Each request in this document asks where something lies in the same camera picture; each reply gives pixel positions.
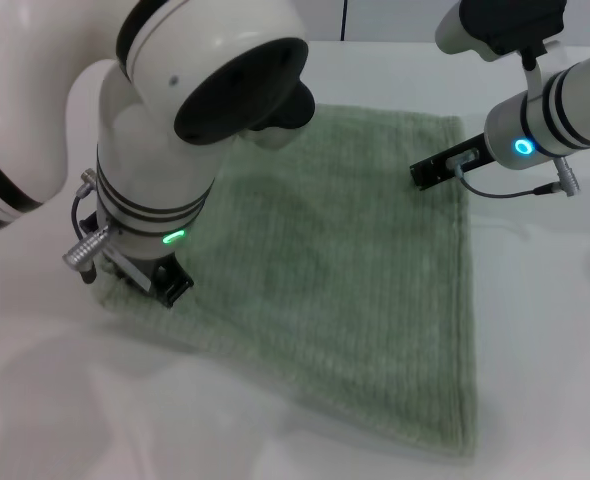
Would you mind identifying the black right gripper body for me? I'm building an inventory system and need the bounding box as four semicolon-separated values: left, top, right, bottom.
443;131;497;171

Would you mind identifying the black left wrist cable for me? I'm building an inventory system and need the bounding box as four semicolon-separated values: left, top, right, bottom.
61;168;113;284

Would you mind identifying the grey right wrist cable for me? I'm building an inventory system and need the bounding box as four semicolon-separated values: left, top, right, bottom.
452;150;583;200

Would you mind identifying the green ribbed towel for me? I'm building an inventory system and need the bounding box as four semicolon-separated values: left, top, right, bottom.
96;101;479;459

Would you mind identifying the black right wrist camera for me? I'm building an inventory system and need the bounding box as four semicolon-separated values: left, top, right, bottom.
458;0;567;67

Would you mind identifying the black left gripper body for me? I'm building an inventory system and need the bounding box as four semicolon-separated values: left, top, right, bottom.
80;210;177;297

